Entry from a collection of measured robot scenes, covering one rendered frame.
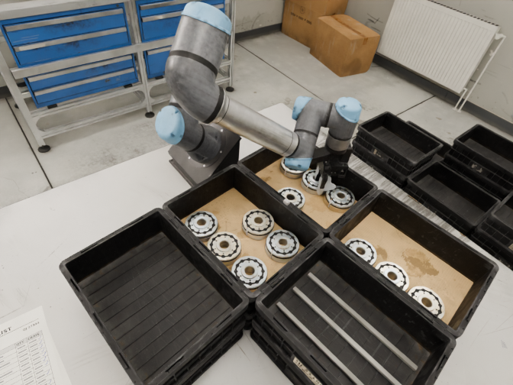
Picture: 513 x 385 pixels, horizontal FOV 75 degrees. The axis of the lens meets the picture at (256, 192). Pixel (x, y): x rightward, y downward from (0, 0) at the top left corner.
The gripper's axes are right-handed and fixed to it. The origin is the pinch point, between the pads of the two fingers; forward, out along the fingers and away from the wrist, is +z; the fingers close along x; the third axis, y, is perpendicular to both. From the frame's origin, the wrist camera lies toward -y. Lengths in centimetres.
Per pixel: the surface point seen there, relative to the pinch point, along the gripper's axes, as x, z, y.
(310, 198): -3.5, 2.1, -2.4
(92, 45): 144, 19, -123
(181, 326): -49, 2, -43
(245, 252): -26.5, 2.1, -26.3
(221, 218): -13.3, 2.1, -33.9
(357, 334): -51, 2, 3
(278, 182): 3.8, 2.1, -13.4
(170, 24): 178, 16, -76
